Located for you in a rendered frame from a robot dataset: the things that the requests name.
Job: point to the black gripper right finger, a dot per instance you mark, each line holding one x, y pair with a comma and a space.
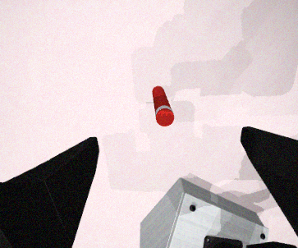
275, 158

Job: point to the red peg with white band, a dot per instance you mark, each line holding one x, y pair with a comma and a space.
163, 112

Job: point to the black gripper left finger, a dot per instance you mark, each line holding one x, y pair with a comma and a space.
42, 207

